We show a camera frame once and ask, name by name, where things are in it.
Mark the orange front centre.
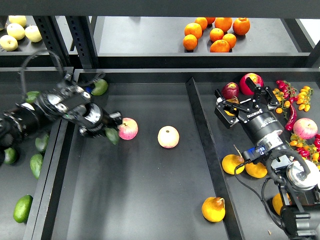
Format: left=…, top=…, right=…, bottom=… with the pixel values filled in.
left=209, top=39, right=230, bottom=53

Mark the orange far right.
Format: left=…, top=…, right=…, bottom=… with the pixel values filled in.
left=232, top=17, right=251, bottom=36

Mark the dark green avocado tray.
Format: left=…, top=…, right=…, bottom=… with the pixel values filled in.
left=105, top=127, right=120, bottom=145

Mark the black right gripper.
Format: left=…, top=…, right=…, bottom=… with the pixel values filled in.
left=214, top=77, right=284, bottom=145

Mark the green avocado tray corner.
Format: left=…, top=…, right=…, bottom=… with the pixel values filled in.
left=91, top=79, right=108, bottom=96

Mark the dark avocado far left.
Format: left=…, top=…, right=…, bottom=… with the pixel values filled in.
left=3, top=147, right=18, bottom=165

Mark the black metal shelf frame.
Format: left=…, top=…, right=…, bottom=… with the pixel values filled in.
left=0, top=0, right=320, bottom=68

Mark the green avocado lower edge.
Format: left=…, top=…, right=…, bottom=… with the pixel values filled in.
left=29, top=153, right=44, bottom=180

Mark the yellow cherry tomato cluster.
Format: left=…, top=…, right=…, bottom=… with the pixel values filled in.
left=296, top=85, right=313, bottom=112

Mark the yellow pear behind wrist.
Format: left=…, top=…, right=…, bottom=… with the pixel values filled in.
left=245, top=162, right=268, bottom=179

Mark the orange cherry tomato cluster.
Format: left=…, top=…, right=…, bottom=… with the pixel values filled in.
left=272, top=88, right=291, bottom=114

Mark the pale yellow pear right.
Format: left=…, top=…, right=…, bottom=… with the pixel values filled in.
left=25, top=25, right=43, bottom=43

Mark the yellow pear tray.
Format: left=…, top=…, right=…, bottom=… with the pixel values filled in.
left=201, top=197, right=226, bottom=223

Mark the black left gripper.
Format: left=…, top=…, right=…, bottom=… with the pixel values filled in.
left=78, top=103, right=123, bottom=138

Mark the orange back left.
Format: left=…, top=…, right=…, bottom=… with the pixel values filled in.
left=194, top=17, right=208, bottom=31

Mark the black left tray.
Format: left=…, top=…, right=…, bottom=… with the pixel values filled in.
left=0, top=67, right=75, bottom=240

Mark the pale yellow pear front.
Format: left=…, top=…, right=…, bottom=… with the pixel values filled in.
left=0, top=35, right=18, bottom=52

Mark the green avocado upper left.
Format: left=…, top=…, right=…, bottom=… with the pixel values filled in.
left=25, top=90, right=41, bottom=104

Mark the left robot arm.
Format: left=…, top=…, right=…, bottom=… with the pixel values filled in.
left=0, top=50, right=123, bottom=151

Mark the dark purple apple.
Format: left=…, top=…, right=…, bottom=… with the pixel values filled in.
left=221, top=82, right=240, bottom=100

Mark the black tray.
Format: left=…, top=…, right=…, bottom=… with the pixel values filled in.
left=185, top=72, right=320, bottom=240
left=24, top=68, right=245, bottom=240
left=0, top=67, right=75, bottom=240

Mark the black centre tray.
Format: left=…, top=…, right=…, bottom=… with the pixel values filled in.
left=24, top=68, right=245, bottom=240

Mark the pale pink apple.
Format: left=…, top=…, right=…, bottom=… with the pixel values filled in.
left=157, top=125, right=180, bottom=149

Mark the orange front right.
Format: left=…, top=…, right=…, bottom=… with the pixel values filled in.
left=222, top=33, right=237, bottom=50

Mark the orange back large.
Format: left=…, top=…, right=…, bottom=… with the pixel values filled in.
left=214, top=17, right=233, bottom=33

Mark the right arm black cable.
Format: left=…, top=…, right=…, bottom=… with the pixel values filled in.
left=233, top=159, right=286, bottom=228

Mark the red chili pepper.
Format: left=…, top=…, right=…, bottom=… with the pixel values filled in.
left=284, top=104, right=297, bottom=131

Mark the bright red apple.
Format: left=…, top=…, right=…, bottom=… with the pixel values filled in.
left=239, top=72, right=264, bottom=96

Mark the black right tray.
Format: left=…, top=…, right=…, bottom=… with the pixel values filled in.
left=185, top=72, right=320, bottom=240

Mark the mixed cherry tomato pile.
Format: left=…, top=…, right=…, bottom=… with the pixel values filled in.
left=289, top=133, right=320, bottom=166

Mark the bright green avocado bottom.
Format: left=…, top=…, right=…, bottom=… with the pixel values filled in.
left=13, top=194, right=33, bottom=223

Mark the pink red apple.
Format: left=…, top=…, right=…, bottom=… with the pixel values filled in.
left=118, top=117, right=139, bottom=141

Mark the orange front left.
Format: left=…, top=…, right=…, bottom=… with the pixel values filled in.
left=182, top=34, right=198, bottom=51

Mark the pink apple right tray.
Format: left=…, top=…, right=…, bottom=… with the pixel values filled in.
left=293, top=118, right=318, bottom=140

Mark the orange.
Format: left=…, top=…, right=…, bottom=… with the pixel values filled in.
left=209, top=39, right=230, bottom=53
left=194, top=17, right=208, bottom=31
left=209, top=27, right=225, bottom=43
left=232, top=17, right=251, bottom=36
left=182, top=34, right=198, bottom=51
left=184, top=22, right=203, bottom=39
left=222, top=33, right=237, bottom=50

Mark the dark avocado tray edge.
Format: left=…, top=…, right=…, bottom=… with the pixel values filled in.
left=34, top=132, right=50, bottom=153

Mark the orange upper left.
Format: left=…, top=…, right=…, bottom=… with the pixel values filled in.
left=184, top=22, right=203, bottom=39

